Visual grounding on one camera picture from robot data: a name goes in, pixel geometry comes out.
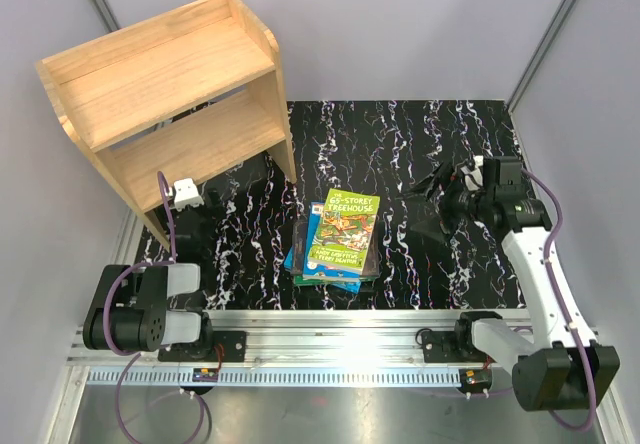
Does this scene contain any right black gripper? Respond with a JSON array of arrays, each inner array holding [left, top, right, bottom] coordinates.
[[395, 161, 493, 243]]

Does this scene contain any green 65-Storey Treehouse book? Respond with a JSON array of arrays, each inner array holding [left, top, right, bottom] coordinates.
[[308, 188, 380, 274]]

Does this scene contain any blue 26-Storey Treehouse book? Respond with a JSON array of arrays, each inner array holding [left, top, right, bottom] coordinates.
[[284, 247, 361, 294]]

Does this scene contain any blue paperback book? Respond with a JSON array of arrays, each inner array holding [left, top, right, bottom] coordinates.
[[302, 202, 360, 282]]

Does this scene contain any dark Tale of Two Cities book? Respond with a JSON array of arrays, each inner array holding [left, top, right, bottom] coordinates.
[[291, 220, 380, 281]]

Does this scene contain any green 104-Storey Treehouse book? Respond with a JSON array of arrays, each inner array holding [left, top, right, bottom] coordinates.
[[293, 275, 361, 287]]

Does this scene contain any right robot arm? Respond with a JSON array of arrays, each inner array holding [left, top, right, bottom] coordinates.
[[401, 156, 620, 415]]

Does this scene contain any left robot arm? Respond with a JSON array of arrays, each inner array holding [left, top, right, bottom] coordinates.
[[82, 256, 215, 361]]

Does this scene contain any black marble pattern mat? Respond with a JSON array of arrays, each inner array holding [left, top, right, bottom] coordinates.
[[138, 99, 556, 311]]

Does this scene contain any wooden two-tier shelf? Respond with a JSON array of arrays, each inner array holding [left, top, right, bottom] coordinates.
[[36, 0, 296, 245]]

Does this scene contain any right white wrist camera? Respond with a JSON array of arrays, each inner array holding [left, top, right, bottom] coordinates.
[[456, 155, 484, 192]]

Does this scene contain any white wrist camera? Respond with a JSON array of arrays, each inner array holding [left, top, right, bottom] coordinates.
[[168, 178, 204, 212], [456, 155, 484, 192]]

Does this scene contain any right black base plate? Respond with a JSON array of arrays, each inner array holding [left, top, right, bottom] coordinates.
[[414, 328, 495, 364]]

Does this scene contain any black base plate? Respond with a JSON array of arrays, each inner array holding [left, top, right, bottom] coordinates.
[[158, 329, 247, 363], [414, 328, 495, 364]]

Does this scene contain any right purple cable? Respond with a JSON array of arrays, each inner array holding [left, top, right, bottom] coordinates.
[[519, 167, 604, 433]]

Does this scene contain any purple cable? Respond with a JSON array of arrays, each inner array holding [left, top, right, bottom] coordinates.
[[102, 170, 207, 443], [519, 167, 604, 433]]

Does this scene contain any aluminium mounting rail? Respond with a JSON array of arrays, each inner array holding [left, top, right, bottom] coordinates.
[[67, 308, 609, 388]]

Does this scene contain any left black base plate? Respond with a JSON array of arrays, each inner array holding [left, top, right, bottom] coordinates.
[[158, 329, 247, 363]]

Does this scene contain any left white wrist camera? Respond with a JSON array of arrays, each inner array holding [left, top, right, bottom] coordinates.
[[168, 178, 204, 212]]

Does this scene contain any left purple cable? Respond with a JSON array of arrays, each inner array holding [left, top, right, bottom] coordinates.
[[102, 170, 207, 443]]

